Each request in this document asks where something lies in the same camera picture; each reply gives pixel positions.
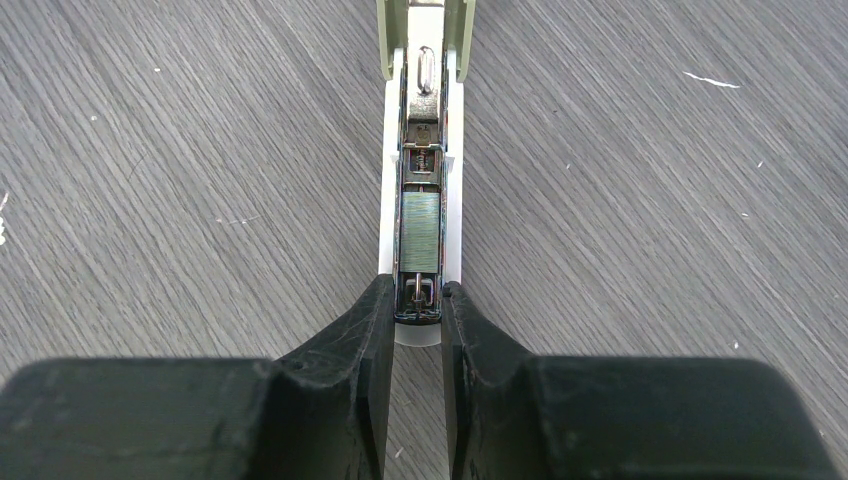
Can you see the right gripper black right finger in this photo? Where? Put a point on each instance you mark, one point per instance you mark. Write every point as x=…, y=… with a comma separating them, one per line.
x=514, y=414

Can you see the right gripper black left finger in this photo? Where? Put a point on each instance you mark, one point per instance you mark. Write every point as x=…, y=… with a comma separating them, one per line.
x=319, y=412

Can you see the silver staple strip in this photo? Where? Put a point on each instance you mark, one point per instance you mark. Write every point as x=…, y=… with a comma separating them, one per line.
x=420, y=230

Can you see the olive green white stapler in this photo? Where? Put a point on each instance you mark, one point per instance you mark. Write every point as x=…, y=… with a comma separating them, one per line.
x=424, y=51

